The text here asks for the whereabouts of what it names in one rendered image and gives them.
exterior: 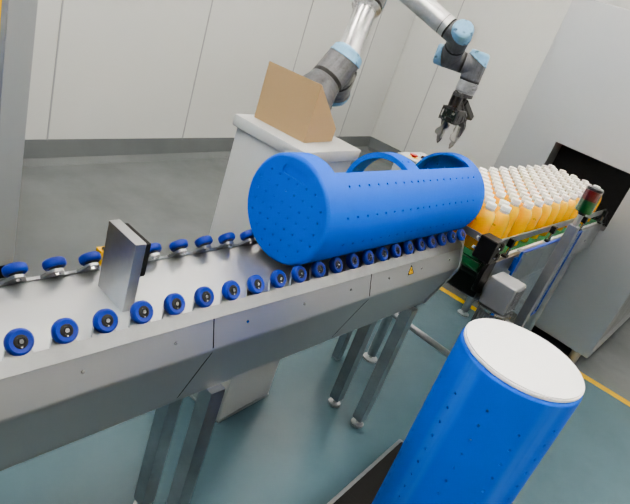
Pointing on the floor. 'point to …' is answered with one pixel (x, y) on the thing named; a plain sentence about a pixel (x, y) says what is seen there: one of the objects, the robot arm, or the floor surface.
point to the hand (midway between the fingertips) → (445, 142)
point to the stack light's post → (546, 274)
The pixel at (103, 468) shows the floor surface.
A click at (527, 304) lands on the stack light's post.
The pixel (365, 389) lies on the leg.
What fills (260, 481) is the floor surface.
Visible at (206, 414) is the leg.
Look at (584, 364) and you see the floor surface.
